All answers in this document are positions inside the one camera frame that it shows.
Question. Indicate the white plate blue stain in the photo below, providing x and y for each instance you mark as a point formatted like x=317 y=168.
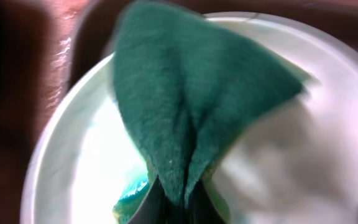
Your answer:
x=299 y=165

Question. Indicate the dark brown serving tray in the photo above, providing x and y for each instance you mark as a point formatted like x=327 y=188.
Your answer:
x=90 y=38

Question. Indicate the green yellow sponge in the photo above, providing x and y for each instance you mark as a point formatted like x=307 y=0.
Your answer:
x=187 y=88

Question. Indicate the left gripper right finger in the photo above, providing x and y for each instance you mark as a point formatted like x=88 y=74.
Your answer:
x=201 y=209

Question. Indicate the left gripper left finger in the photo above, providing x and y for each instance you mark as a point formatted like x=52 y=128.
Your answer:
x=153 y=208

